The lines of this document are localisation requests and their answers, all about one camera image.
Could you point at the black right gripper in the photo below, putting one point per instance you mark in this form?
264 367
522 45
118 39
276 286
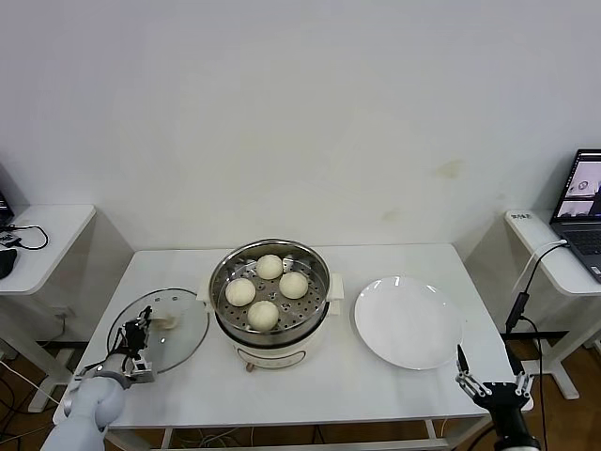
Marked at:
507 399

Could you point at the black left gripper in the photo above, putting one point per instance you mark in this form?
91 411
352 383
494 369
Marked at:
135 336

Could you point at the round glass pot lid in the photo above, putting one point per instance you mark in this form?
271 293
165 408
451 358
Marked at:
183 338

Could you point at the white steamed baozi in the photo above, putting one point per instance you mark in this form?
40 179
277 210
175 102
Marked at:
263 315
269 267
240 291
293 285

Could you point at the stainless steel steamer basket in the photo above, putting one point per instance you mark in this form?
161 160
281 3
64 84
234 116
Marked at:
305 305

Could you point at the round white plate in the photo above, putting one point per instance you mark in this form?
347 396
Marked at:
404 324

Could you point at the white side table with mouse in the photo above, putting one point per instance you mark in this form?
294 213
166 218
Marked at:
51 235

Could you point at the cream electric cooker pot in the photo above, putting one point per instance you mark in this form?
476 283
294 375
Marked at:
277 350

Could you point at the white side table with grey laptop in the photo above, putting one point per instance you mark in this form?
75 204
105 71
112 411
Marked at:
530 235

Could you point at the small usb adapter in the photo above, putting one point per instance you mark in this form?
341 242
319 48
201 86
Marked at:
7 239

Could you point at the white rectangular work table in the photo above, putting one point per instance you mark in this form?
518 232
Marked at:
282 399

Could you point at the grey open laptop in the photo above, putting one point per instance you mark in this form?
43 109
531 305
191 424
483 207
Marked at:
580 235

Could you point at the black laptop with pink screen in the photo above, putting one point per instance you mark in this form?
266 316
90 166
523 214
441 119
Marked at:
4 202

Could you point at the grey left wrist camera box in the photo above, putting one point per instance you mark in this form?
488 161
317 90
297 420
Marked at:
141 368

